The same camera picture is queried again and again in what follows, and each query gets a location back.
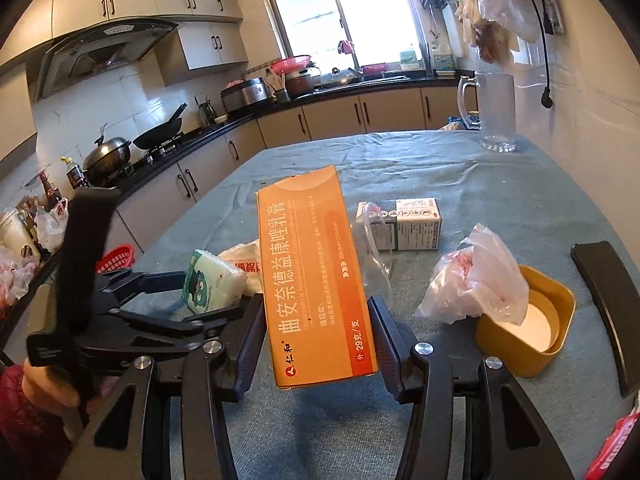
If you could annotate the rice cooker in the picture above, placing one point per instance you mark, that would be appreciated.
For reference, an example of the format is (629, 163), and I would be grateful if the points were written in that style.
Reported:
(245, 95)

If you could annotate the black kitchen countertop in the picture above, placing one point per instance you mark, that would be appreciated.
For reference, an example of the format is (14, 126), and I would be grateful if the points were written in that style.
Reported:
(165, 160)

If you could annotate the pan with glass lid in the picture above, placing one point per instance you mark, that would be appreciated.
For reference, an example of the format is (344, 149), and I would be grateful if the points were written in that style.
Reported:
(340, 77)

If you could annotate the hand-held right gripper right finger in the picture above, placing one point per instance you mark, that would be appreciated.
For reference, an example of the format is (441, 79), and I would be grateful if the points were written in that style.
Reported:
(387, 350)

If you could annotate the person's left forearm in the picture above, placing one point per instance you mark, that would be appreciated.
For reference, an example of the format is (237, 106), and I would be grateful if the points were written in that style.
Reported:
(25, 435)

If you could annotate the orange medicine box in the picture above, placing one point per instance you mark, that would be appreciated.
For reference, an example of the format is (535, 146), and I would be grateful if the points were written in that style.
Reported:
(310, 270)

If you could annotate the white green tissue packet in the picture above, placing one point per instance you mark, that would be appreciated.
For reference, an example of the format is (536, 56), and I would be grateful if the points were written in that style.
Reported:
(212, 280)

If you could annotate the black chair back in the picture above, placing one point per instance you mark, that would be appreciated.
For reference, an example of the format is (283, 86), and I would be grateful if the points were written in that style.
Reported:
(605, 300)

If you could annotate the gas stove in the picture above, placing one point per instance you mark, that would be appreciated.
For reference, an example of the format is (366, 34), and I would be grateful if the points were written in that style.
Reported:
(165, 147)

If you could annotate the red plastic basket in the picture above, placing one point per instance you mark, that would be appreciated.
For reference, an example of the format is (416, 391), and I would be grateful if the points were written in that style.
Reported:
(117, 259)

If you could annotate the range hood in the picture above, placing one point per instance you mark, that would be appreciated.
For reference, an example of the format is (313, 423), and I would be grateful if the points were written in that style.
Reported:
(100, 50)

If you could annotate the kitchen window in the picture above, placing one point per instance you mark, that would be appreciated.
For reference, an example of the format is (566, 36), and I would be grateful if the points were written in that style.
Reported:
(350, 15)

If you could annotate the dark cooking pot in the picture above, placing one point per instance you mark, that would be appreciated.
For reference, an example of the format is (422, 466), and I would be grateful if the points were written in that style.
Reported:
(300, 85)

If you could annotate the red packet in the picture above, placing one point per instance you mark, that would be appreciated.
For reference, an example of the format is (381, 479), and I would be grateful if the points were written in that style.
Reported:
(617, 447)

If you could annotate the metal kettle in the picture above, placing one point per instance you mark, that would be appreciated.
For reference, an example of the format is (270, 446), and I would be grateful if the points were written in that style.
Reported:
(206, 110)

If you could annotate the person's left hand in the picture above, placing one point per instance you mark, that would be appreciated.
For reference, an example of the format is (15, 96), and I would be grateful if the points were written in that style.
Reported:
(47, 387)

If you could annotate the grey-blue tablecloth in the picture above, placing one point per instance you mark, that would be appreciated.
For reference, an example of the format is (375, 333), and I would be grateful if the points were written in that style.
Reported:
(500, 185)

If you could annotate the blue patterned packet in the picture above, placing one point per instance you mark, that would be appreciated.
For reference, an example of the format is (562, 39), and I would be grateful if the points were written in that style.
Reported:
(457, 124)

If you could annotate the white medicine box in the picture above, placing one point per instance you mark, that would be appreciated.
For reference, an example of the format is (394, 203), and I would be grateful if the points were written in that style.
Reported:
(415, 225)

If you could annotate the glass pitcher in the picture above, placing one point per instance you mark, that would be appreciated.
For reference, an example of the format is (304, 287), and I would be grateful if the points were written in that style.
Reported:
(495, 110)

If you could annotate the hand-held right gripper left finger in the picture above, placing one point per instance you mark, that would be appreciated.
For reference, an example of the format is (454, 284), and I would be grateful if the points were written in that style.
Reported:
(250, 345)

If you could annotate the yellow container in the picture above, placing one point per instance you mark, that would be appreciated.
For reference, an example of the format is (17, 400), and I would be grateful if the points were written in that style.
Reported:
(510, 355)

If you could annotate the hanging plastic bags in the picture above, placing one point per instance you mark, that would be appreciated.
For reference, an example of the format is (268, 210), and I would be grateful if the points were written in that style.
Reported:
(500, 5)

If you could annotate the lower kitchen cabinets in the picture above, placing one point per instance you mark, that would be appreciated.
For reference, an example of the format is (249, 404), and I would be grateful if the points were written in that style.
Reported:
(330, 115)

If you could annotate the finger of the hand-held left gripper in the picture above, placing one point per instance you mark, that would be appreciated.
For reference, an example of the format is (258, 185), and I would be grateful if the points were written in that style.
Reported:
(165, 335)
(145, 282)

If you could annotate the pink basin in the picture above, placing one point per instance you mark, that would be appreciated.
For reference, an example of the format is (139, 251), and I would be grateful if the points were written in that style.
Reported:
(290, 64)

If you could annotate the clear plastic packaging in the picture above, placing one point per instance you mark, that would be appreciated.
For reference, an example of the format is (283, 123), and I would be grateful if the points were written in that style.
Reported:
(372, 255)

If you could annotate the wok with lid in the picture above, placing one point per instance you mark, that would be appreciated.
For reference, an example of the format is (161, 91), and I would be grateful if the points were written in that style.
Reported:
(107, 152)

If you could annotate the white plastic bag red print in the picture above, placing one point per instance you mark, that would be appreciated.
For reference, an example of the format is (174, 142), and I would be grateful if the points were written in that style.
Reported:
(245, 260)
(475, 280)

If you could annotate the dark sauce bottle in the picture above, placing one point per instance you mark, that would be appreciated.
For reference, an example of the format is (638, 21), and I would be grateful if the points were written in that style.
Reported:
(76, 175)

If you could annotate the brown sauce bottle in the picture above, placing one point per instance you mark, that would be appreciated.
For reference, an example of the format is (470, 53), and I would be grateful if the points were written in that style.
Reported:
(50, 192)

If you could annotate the black frying pan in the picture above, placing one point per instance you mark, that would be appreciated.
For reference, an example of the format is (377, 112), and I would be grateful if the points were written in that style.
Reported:
(160, 132)

